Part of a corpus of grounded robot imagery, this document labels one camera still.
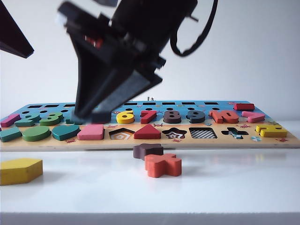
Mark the white cylindrical module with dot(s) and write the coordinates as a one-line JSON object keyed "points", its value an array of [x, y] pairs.
{"points": [[60, 20]]}

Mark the teal rounded shape block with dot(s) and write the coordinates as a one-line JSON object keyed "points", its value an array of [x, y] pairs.
{"points": [[65, 133]]}

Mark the pink trapezoid block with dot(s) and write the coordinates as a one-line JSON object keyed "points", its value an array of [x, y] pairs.
{"points": [[90, 133]]}

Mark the dark blue number nine piece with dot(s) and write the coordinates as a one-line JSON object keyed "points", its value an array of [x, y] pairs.
{"points": [[195, 120]]}

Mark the brown number eight piece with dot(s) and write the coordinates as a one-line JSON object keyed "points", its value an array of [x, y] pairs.
{"points": [[168, 121]]}

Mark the pink greater-than sign piece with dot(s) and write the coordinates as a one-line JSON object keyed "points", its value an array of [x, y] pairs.
{"points": [[254, 118]]}

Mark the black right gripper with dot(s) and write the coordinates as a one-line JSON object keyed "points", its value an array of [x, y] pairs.
{"points": [[89, 32]]}

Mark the colourful wooden puzzle board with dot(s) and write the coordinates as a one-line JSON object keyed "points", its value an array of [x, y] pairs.
{"points": [[211, 143]]}

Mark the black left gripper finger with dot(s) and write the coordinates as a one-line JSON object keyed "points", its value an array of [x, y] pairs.
{"points": [[11, 32]]}

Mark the yellow math sign piece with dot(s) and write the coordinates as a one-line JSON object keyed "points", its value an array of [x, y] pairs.
{"points": [[269, 133]]}

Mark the red zero puzzle piece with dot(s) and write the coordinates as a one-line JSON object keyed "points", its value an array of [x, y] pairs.
{"points": [[219, 118]]}

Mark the pink number one piece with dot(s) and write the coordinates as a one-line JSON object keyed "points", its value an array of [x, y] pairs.
{"points": [[9, 120]]}

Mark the red number seven piece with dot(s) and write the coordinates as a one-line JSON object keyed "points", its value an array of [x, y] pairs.
{"points": [[146, 119]]}

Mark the green oval block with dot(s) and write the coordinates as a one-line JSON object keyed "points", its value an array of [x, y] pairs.
{"points": [[36, 134]]}

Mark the dark green number four piece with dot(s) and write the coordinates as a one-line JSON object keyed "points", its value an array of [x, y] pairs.
{"points": [[69, 121]]}

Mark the yellow pentagon block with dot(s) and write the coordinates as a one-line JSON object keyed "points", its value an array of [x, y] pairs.
{"points": [[18, 172]]}

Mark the red minus sign piece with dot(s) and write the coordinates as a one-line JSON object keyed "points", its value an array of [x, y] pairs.
{"points": [[243, 107]]}

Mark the green number three piece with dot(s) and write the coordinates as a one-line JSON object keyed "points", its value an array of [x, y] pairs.
{"points": [[48, 122]]}

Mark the orange cross block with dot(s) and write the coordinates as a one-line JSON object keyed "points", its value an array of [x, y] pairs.
{"points": [[161, 166]]}

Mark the brown star block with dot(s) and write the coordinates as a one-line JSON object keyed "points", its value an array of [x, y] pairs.
{"points": [[143, 152]]}

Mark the red triangle block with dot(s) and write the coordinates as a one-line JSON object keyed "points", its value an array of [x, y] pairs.
{"points": [[147, 134]]}

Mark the yellow number six piece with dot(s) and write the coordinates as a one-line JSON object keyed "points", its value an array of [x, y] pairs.
{"points": [[124, 120]]}

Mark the teal rectangle block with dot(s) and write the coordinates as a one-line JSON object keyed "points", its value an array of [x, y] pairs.
{"points": [[10, 136]]}

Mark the teal number two piece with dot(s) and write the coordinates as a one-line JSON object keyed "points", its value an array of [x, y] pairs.
{"points": [[25, 123]]}

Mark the dark blue square block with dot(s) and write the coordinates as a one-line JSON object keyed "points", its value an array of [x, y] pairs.
{"points": [[102, 118]]}

